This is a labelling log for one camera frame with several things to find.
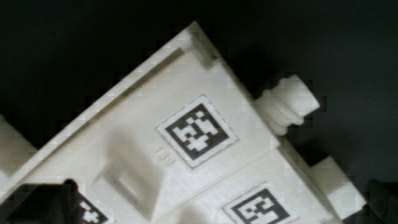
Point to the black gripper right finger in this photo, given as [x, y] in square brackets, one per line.
[382, 201]

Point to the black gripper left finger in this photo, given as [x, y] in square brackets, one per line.
[42, 204]

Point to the white cabinet door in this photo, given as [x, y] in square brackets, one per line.
[270, 191]
[174, 123]

